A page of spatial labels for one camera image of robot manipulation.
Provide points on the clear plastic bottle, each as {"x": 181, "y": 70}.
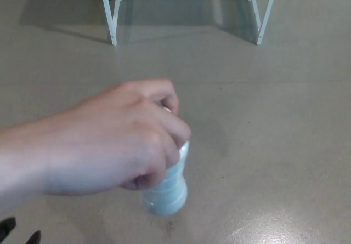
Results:
{"x": 168, "y": 193}

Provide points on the person's bare forearm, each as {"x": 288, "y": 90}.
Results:
{"x": 19, "y": 159}

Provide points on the white metal table frame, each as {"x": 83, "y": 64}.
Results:
{"x": 112, "y": 11}

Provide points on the person's bare hand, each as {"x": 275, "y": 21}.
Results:
{"x": 115, "y": 139}

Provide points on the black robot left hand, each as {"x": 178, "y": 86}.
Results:
{"x": 11, "y": 231}

